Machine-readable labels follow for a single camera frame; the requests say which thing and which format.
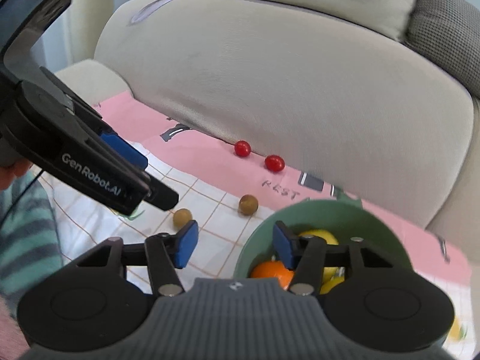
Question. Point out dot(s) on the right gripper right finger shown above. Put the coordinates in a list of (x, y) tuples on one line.
[(305, 256)]

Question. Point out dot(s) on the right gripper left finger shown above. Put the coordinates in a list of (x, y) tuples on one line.
[(165, 254)]

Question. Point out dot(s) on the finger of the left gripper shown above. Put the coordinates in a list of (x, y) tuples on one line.
[(161, 195), (124, 149)]

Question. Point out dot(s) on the brown longan fruit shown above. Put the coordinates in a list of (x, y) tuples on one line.
[(181, 217), (248, 205)]

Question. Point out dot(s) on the orange mandarin front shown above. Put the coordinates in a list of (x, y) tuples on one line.
[(273, 269)]

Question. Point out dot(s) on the red cherry tomato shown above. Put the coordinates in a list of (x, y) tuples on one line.
[(242, 149), (274, 163)]

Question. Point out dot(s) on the person's left hand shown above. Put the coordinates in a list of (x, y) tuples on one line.
[(10, 173)]

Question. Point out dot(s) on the green plastic bowl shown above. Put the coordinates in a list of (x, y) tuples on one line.
[(342, 220)]

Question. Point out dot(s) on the beige sofa armrest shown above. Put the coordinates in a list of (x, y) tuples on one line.
[(92, 81)]

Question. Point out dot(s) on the pink printed cloth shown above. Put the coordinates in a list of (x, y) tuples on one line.
[(210, 180)]

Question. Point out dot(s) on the striped teal sleeve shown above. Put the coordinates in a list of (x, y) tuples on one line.
[(30, 250)]

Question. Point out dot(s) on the beige sofa back cushion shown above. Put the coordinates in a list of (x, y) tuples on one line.
[(353, 107)]

